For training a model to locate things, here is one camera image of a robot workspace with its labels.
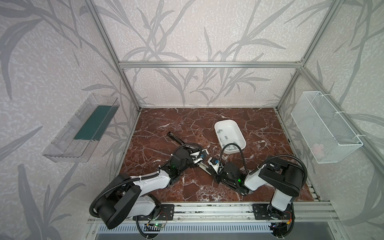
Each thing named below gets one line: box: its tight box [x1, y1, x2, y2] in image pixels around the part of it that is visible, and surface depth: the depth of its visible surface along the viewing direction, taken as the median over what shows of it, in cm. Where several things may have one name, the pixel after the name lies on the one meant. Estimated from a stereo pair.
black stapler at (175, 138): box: [167, 131, 185, 145], surface depth 95 cm
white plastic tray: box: [214, 119, 247, 154], surface depth 106 cm
